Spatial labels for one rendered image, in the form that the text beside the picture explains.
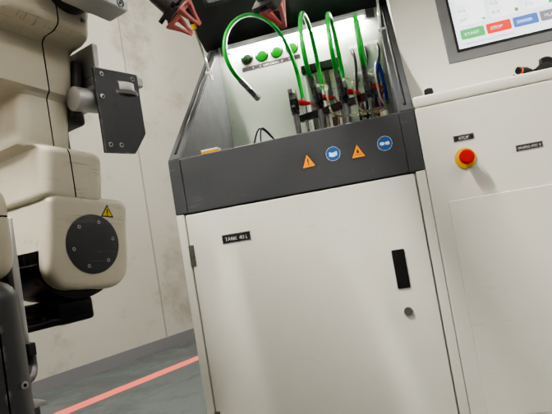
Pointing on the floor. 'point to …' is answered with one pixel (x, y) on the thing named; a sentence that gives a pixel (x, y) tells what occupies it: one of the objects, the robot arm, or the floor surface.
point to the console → (489, 210)
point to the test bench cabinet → (434, 280)
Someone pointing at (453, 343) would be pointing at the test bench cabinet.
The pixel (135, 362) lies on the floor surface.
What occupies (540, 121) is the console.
